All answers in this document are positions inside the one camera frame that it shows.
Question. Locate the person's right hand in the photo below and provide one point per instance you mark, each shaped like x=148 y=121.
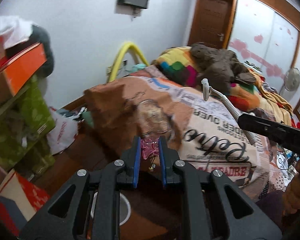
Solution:
x=291 y=196

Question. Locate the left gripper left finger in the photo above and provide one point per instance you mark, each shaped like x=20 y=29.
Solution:
x=131 y=157

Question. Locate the frosted sliding wardrobe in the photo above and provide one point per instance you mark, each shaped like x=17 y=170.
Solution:
x=262 y=37

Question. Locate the white towel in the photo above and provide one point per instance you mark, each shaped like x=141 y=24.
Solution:
x=17 y=33

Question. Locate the yellow foam hoop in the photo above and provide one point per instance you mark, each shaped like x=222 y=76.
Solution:
x=129 y=54

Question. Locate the white trash cup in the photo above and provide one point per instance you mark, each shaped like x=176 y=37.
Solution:
x=124 y=208

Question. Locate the white plastic shopping bag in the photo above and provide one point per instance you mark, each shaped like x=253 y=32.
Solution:
x=63 y=134

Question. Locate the printed newspaper bedspread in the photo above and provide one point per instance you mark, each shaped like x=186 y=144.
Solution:
x=148 y=105

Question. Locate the white gooseneck phone holder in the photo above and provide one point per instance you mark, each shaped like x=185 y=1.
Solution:
x=208 y=90

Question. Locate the standing electric fan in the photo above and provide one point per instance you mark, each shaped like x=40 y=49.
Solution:
x=291 y=81

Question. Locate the colourful patchwork blanket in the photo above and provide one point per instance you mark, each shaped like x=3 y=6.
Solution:
x=178 y=66

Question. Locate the green gift bag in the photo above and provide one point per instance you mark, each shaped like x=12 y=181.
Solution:
x=25 y=121

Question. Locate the pink plastic wrapper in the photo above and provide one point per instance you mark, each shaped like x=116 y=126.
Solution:
x=149 y=148

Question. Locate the brown jacket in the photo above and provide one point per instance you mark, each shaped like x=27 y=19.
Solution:
x=220 y=67

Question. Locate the brown wooden door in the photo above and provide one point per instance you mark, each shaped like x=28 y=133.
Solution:
x=212 y=22

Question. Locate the orange box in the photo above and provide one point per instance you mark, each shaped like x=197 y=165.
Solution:
x=16 y=71

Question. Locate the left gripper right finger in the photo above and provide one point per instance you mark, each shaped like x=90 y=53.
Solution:
x=170 y=163

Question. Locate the black box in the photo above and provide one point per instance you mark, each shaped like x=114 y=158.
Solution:
x=286 y=136

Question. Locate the red patterned box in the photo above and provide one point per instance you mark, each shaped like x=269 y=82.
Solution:
x=19 y=201

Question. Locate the tan yellow blanket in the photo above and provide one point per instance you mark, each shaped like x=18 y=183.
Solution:
x=273 y=103

